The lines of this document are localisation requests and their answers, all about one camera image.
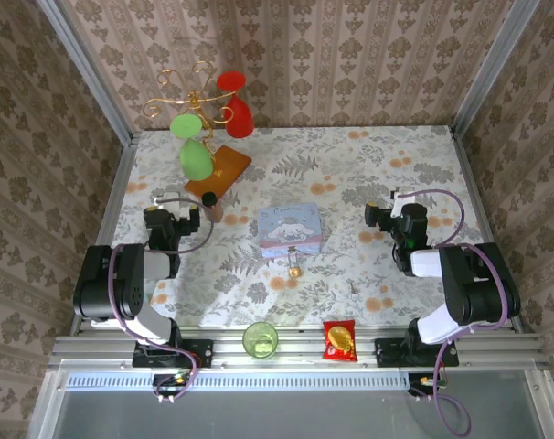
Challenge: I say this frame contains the blue cartoon dog tin box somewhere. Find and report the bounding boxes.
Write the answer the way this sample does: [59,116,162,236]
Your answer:
[257,202,325,260]

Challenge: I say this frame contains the brown bottle black cap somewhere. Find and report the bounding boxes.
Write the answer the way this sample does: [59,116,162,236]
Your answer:
[201,190,224,224]

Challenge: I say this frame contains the floral table mat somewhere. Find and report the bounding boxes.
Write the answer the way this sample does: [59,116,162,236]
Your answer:
[91,125,511,328]

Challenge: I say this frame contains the green plastic wine glass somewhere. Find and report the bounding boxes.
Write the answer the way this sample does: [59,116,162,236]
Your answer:
[169,113,214,182]

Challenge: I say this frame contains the red plastic wine glass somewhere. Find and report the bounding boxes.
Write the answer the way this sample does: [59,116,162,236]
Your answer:
[216,70,254,139]

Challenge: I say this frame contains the red snack packet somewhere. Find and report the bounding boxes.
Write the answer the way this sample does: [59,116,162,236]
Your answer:
[321,319,359,363]

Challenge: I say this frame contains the green transparent cup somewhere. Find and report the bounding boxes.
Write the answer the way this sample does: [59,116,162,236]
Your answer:
[242,321,279,361]

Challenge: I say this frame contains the grey lower panel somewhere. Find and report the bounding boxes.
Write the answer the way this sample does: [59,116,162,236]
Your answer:
[43,388,549,439]

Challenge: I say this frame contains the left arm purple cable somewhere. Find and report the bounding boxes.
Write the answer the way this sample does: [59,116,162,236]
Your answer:
[107,194,215,403]

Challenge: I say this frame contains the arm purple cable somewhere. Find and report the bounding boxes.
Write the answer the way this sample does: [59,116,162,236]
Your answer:
[107,194,215,403]
[398,188,509,436]

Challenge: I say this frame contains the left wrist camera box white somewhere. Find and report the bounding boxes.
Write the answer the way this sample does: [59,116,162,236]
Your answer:
[154,195,191,221]

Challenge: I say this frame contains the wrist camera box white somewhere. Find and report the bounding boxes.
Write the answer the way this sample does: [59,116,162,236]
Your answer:
[390,186,417,219]
[154,195,191,221]

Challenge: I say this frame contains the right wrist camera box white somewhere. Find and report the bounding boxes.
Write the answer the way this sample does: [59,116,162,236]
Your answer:
[390,186,417,219]

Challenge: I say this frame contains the aluminium side rail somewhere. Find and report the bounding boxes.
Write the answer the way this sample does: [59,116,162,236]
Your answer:
[69,139,139,335]
[449,127,537,334]

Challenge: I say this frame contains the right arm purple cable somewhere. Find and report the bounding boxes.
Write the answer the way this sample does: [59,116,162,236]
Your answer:
[398,188,509,436]

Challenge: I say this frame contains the gold wire glass rack wooden base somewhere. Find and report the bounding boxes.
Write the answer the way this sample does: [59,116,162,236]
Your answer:
[143,61,253,202]

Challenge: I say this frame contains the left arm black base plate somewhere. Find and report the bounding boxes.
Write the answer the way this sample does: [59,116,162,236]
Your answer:
[133,338,214,369]

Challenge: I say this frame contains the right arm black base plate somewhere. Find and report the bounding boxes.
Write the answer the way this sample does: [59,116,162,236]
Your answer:
[375,337,460,369]

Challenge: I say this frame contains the aluminium front rail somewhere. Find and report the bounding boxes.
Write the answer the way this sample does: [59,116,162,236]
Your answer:
[48,332,552,372]

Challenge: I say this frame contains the aluminium corner post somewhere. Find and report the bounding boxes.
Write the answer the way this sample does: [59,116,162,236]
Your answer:
[453,0,542,134]
[37,0,137,144]

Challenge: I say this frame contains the white slotted cable duct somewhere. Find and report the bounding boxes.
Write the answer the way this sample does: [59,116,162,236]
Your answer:
[64,372,410,391]

